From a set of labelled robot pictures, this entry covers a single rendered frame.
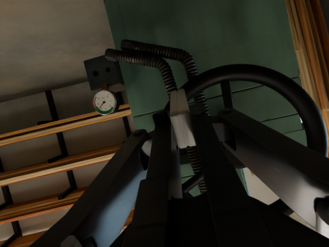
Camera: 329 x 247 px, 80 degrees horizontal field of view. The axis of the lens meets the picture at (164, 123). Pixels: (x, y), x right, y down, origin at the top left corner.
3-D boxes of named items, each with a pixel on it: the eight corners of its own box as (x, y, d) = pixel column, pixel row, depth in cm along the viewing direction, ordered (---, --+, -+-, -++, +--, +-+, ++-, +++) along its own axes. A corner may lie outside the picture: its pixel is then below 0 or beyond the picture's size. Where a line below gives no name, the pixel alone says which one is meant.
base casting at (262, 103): (302, 75, 48) (310, 111, 49) (240, 92, 105) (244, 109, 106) (130, 117, 54) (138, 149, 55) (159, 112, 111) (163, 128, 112)
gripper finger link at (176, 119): (188, 147, 16) (178, 149, 16) (183, 114, 22) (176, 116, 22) (179, 113, 14) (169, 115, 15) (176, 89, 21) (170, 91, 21)
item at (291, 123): (299, 113, 49) (302, 129, 49) (266, 111, 70) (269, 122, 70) (146, 147, 55) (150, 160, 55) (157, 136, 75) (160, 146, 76)
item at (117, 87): (111, 52, 50) (119, 83, 50) (126, 62, 62) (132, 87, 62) (81, 61, 51) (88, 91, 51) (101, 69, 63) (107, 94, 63)
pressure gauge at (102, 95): (110, 78, 48) (119, 111, 48) (116, 81, 51) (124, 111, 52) (86, 85, 48) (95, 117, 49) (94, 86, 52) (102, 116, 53)
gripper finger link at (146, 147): (177, 153, 14) (137, 161, 14) (176, 124, 18) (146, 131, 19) (172, 135, 13) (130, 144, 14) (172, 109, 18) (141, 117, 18)
